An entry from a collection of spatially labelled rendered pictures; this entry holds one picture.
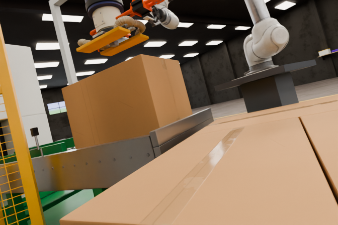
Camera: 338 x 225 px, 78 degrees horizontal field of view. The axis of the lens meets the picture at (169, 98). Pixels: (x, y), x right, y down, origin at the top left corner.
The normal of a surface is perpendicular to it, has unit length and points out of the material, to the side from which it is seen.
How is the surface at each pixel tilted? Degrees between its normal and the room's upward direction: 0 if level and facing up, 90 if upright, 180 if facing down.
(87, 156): 90
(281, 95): 90
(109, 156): 90
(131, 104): 90
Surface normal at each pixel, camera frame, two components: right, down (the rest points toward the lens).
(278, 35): 0.06, 0.06
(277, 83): 0.59, -0.18
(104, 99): -0.47, 0.08
